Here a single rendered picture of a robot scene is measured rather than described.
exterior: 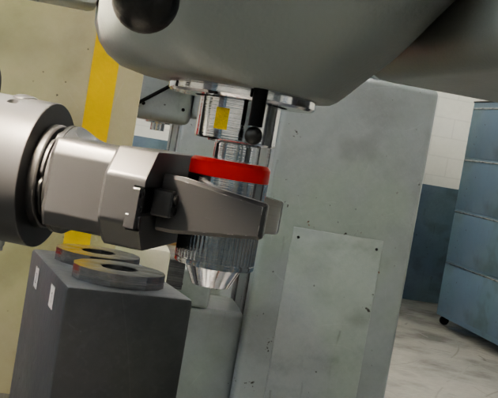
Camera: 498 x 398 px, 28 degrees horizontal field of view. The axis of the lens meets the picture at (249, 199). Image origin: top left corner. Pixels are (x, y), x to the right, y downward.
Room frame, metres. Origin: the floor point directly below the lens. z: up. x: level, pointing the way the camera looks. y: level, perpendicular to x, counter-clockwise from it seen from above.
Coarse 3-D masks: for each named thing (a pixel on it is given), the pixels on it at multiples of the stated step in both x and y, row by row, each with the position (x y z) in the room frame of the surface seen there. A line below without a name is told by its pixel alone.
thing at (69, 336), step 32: (32, 256) 1.07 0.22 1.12; (64, 256) 1.02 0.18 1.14; (96, 256) 1.01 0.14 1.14; (128, 256) 1.05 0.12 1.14; (32, 288) 1.04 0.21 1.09; (64, 288) 0.89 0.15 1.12; (96, 288) 0.89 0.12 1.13; (128, 288) 0.91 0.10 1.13; (160, 288) 0.95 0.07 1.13; (32, 320) 1.01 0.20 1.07; (64, 320) 0.88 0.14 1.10; (96, 320) 0.89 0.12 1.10; (128, 320) 0.90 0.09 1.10; (160, 320) 0.91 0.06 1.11; (32, 352) 0.99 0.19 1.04; (64, 352) 0.88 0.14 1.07; (96, 352) 0.89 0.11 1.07; (128, 352) 0.90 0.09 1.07; (160, 352) 0.91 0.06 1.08; (32, 384) 0.96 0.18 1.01; (64, 384) 0.88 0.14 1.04; (96, 384) 0.89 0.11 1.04; (128, 384) 0.90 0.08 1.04; (160, 384) 0.91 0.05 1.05
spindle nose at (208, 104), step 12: (204, 96) 0.57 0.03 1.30; (216, 96) 0.56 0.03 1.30; (204, 108) 0.56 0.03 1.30; (216, 108) 0.56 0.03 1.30; (240, 108) 0.55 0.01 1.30; (276, 108) 0.56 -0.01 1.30; (204, 120) 0.56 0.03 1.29; (228, 120) 0.55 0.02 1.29; (240, 120) 0.55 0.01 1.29; (264, 120) 0.56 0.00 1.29; (276, 120) 0.57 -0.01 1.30; (204, 132) 0.56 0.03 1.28; (216, 132) 0.56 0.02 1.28; (228, 132) 0.55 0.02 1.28; (240, 132) 0.55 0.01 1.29; (264, 132) 0.56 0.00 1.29; (276, 132) 0.57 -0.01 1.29; (264, 144) 0.56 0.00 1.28
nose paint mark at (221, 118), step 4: (220, 108) 0.56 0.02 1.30; (224, 108) 0.55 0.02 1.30; (228, 108) 0.55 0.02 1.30; (216, 112) 0.56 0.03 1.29; (220, 112) 0.56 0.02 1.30; (224, 112) 0.55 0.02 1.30; (228, 112) 0.55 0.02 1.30; (216, 116) 0.56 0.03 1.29; (220, 116) 0.55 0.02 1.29; (224, 116) 0.55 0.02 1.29; (216, 120) 0.56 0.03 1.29; (220, 120) 0.55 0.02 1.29; (224, 120) 0.55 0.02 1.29; (216, 124) 0.56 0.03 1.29; (220, 124) 0.55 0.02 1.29; (224, 124) 0.55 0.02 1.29; (220, 128) 0.55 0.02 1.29; (224, 128) 0.55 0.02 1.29
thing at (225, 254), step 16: (192, 176) 0.56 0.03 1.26; (208, 176) 0.56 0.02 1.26; (240, 192) 0.55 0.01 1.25; (256, 192) 0.56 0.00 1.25; (192, 240) 0.56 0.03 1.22; (208, 240) 0.55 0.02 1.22; (224, 240) 0.55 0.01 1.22; (240, 240) 0.56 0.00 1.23; (256, 240) 0.57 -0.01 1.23; (176, 256) 0.57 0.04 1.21; (192, 256) 0.56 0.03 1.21; (208, 256) 0.55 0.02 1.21; (224, 256) 0.55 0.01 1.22; (240, 256) 0.56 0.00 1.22; (240, 272) 0.56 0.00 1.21
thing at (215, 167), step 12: (192, 156) 0.57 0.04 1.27; (204, 156) 0.57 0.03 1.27; (192, 168) 0.57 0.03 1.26; (204, 168) 0.56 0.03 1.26; (216, 168) 0.55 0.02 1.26; (228, 168) 0.55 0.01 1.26; (240, 168) 0.55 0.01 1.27; (252, 168) 0.56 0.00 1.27; (264, 168) 0.57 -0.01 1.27; (240, 180) 0.55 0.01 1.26; (252, 180) 0.56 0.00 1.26; (264, 180) 0.57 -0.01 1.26
